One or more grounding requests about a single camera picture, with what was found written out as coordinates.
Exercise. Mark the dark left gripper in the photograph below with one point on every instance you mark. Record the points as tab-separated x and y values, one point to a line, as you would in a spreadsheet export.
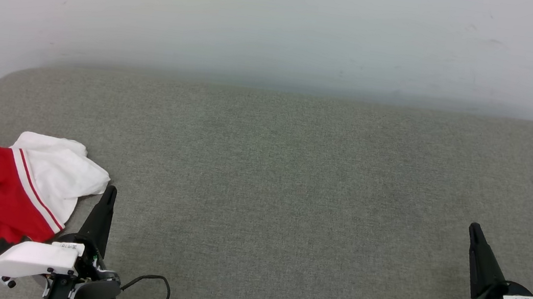
91	291

